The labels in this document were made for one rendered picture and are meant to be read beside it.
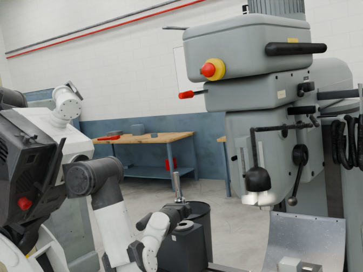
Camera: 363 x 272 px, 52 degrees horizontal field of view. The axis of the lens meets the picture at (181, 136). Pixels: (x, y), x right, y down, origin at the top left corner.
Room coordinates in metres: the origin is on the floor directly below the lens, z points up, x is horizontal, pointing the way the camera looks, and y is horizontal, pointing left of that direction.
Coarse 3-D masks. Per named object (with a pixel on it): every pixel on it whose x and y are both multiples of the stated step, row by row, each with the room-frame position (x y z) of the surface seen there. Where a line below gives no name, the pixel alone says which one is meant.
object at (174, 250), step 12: (180, 228) 1.43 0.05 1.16; (192, 228) 1.44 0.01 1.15; (168, 240) 1.45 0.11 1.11; (180, 240) 1.40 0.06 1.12; (192, 240) 1.41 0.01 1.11; (204, 240) 1.46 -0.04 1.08; (168, 252) 1.46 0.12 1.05; (180, 252) 1.41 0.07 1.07; (192, 252) 1.41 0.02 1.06; (204, 252) 1.46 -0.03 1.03; (168, 264) 1.47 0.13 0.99; (180, 264) 1.41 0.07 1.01; (192, 264) 1.40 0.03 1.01; (204, 264) 1.45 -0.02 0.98
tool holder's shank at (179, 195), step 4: (176, 172) 1.47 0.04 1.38; (176, 176) 1.46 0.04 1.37; (176, 180) 1.46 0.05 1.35; (176, 184) 1.46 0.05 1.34; (176, 188) 1.46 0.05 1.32; (180, 188) 1.46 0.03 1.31; (176, 192) 1.46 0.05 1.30; (180, 192) 1.46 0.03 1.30; (176, 196) 1.46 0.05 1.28; (180, 196) 1.45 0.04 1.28
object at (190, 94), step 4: (180, 92) 1.05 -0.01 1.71; (184, 92) 1.06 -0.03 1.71; (188, 92) 1.07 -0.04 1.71; (192, 92) 1.08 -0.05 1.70; (196, 92) 1.11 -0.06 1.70; (200, 92) 1.12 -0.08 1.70; (204, 92) 1.14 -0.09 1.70; (208, 92) 1.16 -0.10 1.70; (180, 96) 1.05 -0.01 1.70; (184, 96) 1.05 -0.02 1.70; (188, 96) 1.06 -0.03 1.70; (192, 96) 1.08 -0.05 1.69
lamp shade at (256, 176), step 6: (252, 168) 1.01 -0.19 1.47; (258, 168) 1.00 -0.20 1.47; (264, 168) 1.02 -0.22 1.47; (246, 174) 1.01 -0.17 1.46; (252, 174) 0.99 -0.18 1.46; (258, 174) 0.99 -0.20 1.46; (264, 174) 0.99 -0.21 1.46; (246, 180) 1.01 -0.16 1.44; (252, 180) 0.99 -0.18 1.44; (258, 180) 0.98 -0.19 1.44; (264, 180) 0.98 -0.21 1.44; (270, 180) 1.00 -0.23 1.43; (246, 186) 1.01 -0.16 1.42; (252, 186) 0.99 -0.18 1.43; (258, 186) 0.98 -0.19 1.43; (264, 186) 0.98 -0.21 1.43; (270, 186) 1.00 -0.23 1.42
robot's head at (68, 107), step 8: (56, 88) 1.14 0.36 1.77; (64, 88) 1.15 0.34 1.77; (56, 96) 1.13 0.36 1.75; (64, 96) 1.09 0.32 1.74; (72, 96) 1.09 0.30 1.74; (56, 104) 1.09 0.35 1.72; (64, 104) 1.06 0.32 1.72; (72, 104) 1.08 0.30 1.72; (80, 104) 1.09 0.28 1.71; (56, 112) 1.11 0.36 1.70; (64, 112) 1.08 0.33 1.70; (72, 112) 1.09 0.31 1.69; (80, 112) 1.10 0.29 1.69; (64, 120) 1.11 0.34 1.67
